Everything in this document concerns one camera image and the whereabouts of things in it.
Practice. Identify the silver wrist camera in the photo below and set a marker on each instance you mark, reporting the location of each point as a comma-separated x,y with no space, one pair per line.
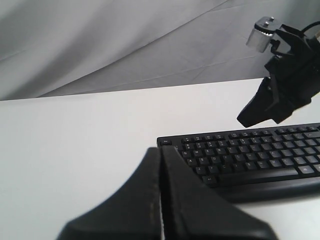
262,33

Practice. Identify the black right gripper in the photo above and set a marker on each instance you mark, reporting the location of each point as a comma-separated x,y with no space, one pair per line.
294,77

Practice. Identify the black acer keyboard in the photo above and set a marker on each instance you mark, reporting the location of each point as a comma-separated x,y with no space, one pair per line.
257,164

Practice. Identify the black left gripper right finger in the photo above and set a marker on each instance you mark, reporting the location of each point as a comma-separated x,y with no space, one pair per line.
193,211

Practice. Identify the grey backdrop cloth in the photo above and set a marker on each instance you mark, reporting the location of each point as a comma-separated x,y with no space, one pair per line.
66,47

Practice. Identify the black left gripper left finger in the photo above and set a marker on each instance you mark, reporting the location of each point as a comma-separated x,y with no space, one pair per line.
131,213

